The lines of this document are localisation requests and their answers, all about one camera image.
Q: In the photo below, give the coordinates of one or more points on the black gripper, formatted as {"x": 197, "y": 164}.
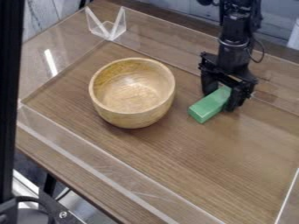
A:
{"x": 227, "y": 68}

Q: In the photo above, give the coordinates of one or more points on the green rectangular block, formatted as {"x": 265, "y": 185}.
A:
{"x": 210, "y": 105}

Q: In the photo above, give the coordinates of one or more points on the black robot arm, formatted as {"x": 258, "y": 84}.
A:
{"x": 239, "y": 20}

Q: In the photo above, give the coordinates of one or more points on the brown wooden bowl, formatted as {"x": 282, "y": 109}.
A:
{"x": 131, "y": 91}

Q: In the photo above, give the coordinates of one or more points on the clear acrylic tray walls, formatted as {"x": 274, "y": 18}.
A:
{"x": 227, "y": 171}

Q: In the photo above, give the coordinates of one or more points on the black table leg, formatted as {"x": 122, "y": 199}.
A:
{"x": 50, "y": 184}

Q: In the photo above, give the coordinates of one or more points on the black vertical foreground post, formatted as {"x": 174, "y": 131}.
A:
{"x": 11, "y": 42}

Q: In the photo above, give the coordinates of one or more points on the black metal bracket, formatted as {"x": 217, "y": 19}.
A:
{"x": 57, "y": 211}

